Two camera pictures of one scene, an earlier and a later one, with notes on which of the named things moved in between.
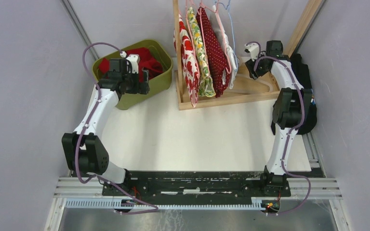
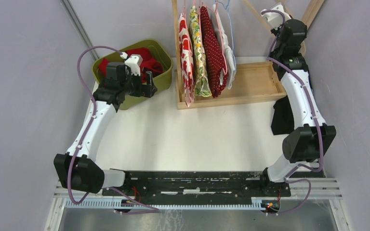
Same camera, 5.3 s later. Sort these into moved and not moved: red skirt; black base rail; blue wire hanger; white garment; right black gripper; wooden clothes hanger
Moved: right black gripper; wooden clothes hanger
Not moved: blue wire hanger; red skirt; white garment; black base rail
